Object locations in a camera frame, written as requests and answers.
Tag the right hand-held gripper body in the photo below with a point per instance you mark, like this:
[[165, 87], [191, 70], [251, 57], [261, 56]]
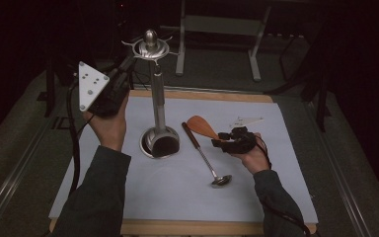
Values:
[[240, 141]]

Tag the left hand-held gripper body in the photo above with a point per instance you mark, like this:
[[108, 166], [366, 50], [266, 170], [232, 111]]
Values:
[[107, 98]]

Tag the wooden rice spatula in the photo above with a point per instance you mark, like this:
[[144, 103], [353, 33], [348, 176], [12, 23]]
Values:
[[200, 126]]

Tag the steel utensil rack stand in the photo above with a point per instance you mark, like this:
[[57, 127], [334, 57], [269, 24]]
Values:
[[150, 47]]

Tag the person's right hand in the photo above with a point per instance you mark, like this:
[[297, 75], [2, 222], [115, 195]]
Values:
[[258, 158]]

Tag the person's left hand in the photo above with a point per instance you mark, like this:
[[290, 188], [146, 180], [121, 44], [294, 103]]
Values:
[[112, 131]]

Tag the black floor plate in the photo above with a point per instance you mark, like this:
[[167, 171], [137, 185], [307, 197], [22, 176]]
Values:
[[60, 123]]

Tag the black metal stand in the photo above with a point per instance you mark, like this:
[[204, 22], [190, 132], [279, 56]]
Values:
[[320, 98], [50, 89]]

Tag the white table mat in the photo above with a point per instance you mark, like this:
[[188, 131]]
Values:
[[184, 197]]

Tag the white metal frame stand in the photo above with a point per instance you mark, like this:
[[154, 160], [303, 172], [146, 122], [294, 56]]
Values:
[[222, 25]]

